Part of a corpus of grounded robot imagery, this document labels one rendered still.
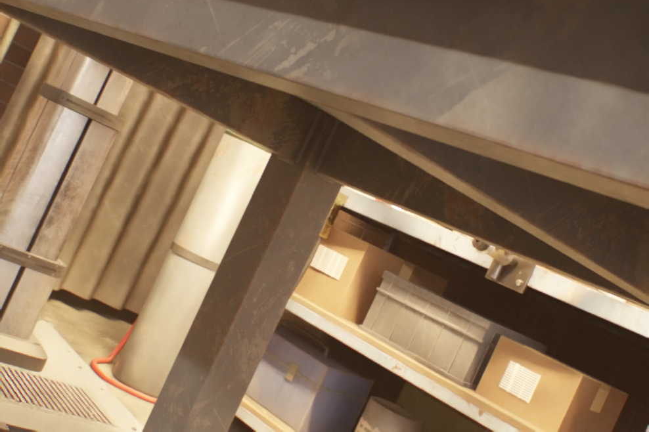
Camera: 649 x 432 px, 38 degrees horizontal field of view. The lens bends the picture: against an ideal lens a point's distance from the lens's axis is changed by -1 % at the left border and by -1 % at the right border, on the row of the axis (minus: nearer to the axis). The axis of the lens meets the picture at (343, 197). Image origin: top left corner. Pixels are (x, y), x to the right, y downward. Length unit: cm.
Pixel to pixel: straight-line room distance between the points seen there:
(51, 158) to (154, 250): 222
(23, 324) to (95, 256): 201
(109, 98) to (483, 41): 128
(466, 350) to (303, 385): 56
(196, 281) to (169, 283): 9
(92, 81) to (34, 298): 38
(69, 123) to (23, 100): 173
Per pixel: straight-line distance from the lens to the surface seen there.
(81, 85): 165
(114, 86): 167
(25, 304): 169
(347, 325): 266
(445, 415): 286
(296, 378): 284
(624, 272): 82
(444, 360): 251
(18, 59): 381
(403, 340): 260
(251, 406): 286
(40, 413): 151
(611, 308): 223
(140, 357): 294
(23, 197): 165
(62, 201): 167
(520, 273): 236
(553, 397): 233
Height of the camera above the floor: 69
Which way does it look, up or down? 2 degrees up
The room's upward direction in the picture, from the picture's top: 25 degrees clockwise
